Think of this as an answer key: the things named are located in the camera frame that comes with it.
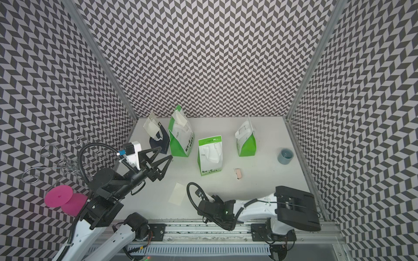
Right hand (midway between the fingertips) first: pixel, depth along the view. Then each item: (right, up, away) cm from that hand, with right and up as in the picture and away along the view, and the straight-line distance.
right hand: (208, 205), depth 81 cm
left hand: (-14, +29, -21) cm, 38 cm away
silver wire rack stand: (-61, +22, -12) cm, 66 cm away
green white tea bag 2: (+1, +26, -3) cm, 26 cm away
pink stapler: (+16, +14, +9) cm, 23 cm away
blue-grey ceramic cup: (+44, +23, +12) cm, 51 cm away
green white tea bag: (-16, +36, +10) cm, 41 cm away
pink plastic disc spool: (-48, +15, -27) cm, 57 cm away
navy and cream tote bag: (-28, +34, +11) cm, 46 cm away
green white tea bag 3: (+19, +33, +4) cm, 39 cm away
